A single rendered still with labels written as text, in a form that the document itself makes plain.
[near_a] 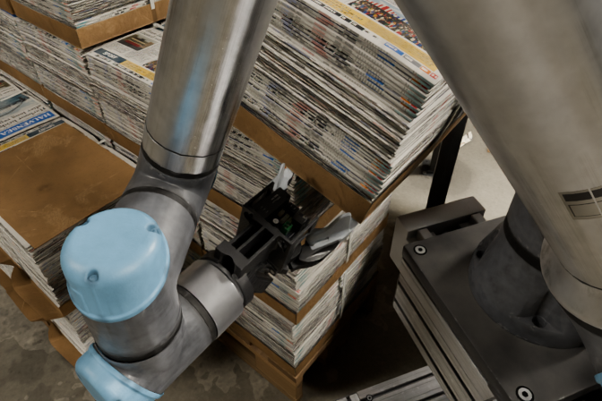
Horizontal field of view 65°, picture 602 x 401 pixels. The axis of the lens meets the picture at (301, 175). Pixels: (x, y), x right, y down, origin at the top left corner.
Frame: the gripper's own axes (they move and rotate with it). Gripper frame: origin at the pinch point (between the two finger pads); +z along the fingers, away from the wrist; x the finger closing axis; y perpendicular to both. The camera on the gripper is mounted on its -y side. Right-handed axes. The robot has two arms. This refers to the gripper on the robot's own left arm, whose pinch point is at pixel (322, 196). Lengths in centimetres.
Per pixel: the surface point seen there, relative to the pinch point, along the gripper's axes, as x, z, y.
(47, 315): 37, -26, -56
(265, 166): 12.8, 4.9, -8.9
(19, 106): 89, 1, -49
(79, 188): 48, -8, -37
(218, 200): 21.3, 4.9, -26.9
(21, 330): 61, -28, -104
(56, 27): 72, 6, -17
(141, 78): 45.0, 6.2, -12.8
